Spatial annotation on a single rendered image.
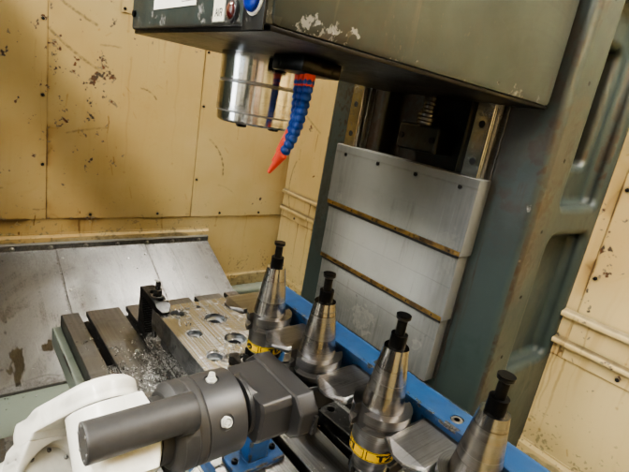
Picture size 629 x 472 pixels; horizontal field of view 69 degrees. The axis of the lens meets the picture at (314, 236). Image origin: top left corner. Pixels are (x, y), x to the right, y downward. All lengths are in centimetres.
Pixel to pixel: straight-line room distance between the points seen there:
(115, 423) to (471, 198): 84
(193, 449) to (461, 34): 64
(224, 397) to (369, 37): 45
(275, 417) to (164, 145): 152
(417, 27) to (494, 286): 62
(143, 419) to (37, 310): 130
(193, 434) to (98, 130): 148
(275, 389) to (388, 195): 77
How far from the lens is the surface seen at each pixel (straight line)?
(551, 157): 104
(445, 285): 111
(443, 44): 72
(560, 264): 138
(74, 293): 177
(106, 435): 43
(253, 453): 86
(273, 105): 82
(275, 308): 63
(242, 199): 212
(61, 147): 182
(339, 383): 54
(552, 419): 153
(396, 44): 65
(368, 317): 130
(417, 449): 49
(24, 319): 169
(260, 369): 56
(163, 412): 44
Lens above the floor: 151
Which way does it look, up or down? 16 degrees down
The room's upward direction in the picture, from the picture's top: 10 degrees clockwise
